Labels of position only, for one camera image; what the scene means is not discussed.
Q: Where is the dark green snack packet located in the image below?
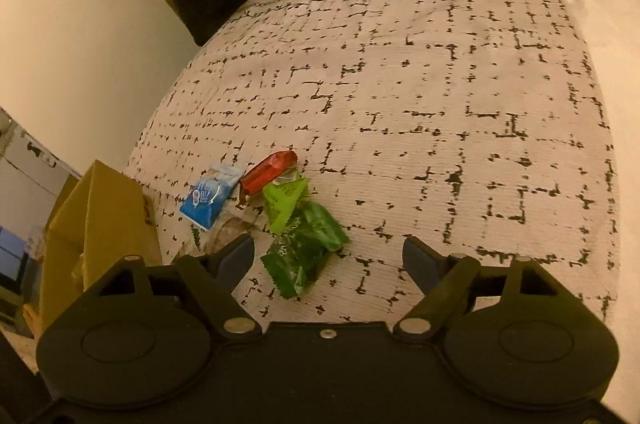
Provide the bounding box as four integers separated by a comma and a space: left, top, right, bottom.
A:
260, 201, 349, 299

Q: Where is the light green snack packet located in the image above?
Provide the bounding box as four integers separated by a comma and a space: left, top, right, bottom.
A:
262, 167, 308, 235

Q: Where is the clear plastic snack wrapper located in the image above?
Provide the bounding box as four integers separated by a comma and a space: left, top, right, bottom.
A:
186, 212, 257, 256

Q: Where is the blue snack packet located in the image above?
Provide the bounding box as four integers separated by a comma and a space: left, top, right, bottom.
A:
180, 164, 244, 230

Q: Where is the red candy bar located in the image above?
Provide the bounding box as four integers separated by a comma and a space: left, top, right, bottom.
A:
239, 150, 298, 204

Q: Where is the brown cardboard box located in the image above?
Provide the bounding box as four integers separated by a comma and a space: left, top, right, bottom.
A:
39, 161, 162, 329

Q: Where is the white patterned bed cover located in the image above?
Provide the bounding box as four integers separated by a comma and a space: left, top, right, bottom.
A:
126, 0, 639, 423

